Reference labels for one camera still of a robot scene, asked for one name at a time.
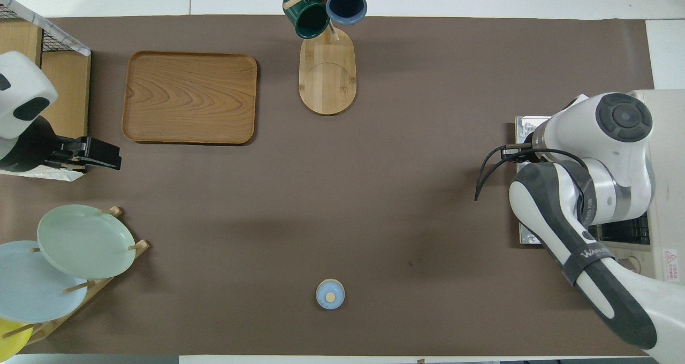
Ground brown table mat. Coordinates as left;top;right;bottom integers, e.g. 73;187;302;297
0;14;681;357

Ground wooden mug tree stand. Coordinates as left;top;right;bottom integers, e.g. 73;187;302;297
283;0;370;116

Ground wooden serving tray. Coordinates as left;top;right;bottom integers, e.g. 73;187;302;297
121;51;258;146

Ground cream toaster oven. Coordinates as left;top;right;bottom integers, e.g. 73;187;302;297
586;89;685;289

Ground dark green mug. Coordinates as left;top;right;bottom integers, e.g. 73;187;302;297
283;0;331;40

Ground grey oven knob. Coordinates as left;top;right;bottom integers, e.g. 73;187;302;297
621;254;643;277

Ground wooden shelf marble sides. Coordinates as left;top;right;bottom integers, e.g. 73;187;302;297
0;0;92;183

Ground yellow plate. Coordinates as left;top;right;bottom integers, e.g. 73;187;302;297
0;318;34;362

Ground wire oven rack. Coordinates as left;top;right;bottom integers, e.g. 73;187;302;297
589;213;651;246

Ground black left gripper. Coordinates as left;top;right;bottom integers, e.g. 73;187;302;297
47;135;123;171

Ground pale blue plate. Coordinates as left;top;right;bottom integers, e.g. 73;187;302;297
0;240;89;324

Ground pale green plate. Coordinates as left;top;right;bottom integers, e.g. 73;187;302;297
36;204;136;280

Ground wooden plate rack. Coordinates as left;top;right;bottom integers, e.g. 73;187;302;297
0;206;150;348

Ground blue mug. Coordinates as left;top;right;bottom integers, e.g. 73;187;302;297
325;0;369;26

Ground red warning sticker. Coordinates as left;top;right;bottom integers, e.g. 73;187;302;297
664;248;682;284

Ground glass oven door with handle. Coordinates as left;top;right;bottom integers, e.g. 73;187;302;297
515;116;557;247

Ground black wire mesh panel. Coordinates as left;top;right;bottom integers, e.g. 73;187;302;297
0;3;60;54

